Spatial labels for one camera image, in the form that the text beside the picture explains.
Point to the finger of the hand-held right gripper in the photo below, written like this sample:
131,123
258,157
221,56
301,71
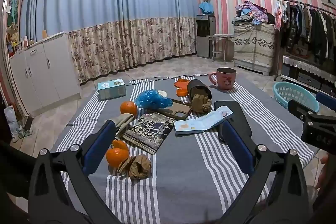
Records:
298,108
326,98

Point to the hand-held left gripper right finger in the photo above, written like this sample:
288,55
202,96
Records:
237,146

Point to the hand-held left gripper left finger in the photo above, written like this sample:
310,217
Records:
99,144

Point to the teal plastic basket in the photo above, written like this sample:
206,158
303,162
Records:
296,98

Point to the brown paper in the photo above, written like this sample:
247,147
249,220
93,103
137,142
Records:
139,167
200,104

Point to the black cup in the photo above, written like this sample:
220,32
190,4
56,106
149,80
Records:
198,87

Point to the person's right hand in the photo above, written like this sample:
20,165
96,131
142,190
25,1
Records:
325,169

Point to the tangerine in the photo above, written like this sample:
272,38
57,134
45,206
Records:
120,144
116,158
128,108

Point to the beige glove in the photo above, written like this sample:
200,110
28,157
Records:
123,121

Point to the black case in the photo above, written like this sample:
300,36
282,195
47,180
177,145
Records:
236,112

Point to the low shelf with lace cover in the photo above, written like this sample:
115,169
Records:
307,66

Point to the light blue booklet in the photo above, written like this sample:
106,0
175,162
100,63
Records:
202,121

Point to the dark printed book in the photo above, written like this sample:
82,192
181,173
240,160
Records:
149,132

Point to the teal tissue box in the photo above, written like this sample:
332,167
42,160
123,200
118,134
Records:
111,88

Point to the grey striped tablecloth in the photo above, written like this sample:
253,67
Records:
181,176

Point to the pink cup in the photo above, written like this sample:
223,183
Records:
225,79

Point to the blue plastic bag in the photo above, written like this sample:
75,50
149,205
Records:
152,99

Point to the brown phone case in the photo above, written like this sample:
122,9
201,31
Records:
177,111

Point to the rack of hanging clothes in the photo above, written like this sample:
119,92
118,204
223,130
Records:
309,27

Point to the cabinet with patterned cover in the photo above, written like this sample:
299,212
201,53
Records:
253,47

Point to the small orange peel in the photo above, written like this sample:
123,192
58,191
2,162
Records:
181,92

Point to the white round lid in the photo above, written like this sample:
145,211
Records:
162,93

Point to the white plastic bag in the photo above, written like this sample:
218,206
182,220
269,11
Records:
14,121

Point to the pink hanging bag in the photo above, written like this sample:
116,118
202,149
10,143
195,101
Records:
278,18

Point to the white cabinet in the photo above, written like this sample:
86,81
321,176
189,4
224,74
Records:
44,69

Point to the small folding table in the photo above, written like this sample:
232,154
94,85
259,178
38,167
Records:
220,37

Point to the pile of clothes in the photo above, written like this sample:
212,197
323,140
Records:
249,14

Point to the grey water dispenser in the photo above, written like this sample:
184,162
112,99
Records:
205,37

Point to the blue floral curtain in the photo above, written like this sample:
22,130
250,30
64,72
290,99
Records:
110,16

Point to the blue cloth bundle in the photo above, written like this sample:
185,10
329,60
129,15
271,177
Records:
206,8

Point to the green wall poster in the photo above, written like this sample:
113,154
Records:
14,5

